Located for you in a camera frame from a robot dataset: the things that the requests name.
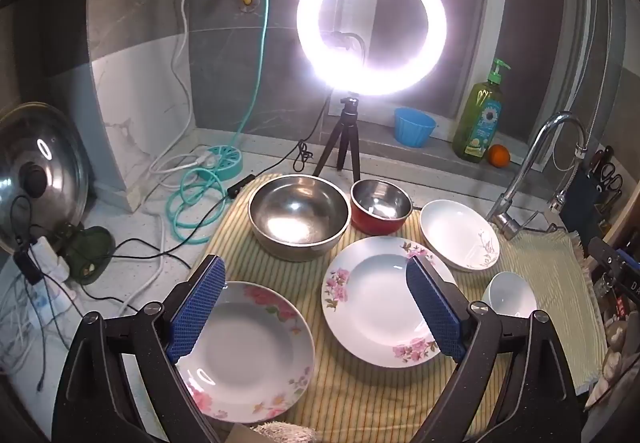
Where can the pink floral white plate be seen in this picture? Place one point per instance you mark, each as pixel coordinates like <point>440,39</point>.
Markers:
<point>250,348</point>
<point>375,293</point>

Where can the blue fluted cup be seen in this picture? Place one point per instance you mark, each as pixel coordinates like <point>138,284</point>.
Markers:
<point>412,128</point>

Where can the green lid holder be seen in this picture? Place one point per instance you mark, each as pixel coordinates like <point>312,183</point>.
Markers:
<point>95,248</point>

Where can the red steel bowl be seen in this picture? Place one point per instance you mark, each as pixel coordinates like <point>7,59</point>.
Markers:
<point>380,203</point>

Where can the black scissors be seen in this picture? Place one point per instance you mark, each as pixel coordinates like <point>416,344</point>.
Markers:
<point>611,180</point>

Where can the steel pot lid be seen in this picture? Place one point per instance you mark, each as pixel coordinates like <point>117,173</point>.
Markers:
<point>50,148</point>

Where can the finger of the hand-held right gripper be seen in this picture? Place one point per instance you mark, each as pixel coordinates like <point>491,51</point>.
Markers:
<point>607,250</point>

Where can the yellow striped cloth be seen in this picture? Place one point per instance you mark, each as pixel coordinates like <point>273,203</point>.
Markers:
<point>360,398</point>

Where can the small white ceramic bowl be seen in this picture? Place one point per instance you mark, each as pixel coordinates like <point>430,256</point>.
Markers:
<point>507,293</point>

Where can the orange fruit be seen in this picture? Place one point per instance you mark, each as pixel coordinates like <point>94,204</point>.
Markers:
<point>498,155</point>

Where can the chrome sink faucet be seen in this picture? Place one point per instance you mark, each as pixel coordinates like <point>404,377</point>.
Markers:
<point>520,173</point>

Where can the small black adapter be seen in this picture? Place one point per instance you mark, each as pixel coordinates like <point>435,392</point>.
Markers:
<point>27,265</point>

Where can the black mini tripod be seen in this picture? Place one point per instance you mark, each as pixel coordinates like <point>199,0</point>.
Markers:
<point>345,133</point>

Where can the white charger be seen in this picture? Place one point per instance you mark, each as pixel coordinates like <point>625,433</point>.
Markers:
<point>47,258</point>

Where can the dark utensil holder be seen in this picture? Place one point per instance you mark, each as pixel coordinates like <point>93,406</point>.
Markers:
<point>580,203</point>

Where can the large stainless steel bowl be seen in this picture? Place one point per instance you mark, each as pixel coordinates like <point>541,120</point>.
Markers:
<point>300,213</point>

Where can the beige fuzzy towel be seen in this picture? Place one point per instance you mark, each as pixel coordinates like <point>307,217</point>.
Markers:
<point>285,433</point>

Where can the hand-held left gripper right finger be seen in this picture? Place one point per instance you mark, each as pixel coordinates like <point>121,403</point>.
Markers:
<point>435,308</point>

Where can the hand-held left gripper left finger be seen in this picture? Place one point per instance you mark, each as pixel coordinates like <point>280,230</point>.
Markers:
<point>197,308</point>

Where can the teal round power strip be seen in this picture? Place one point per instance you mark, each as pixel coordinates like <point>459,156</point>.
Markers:
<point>227,163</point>

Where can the green dish soap bottle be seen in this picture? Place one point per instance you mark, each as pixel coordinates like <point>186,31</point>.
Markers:
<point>477,128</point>

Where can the white plate with branch print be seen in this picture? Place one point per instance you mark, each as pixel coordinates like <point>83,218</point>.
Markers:
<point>455,233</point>

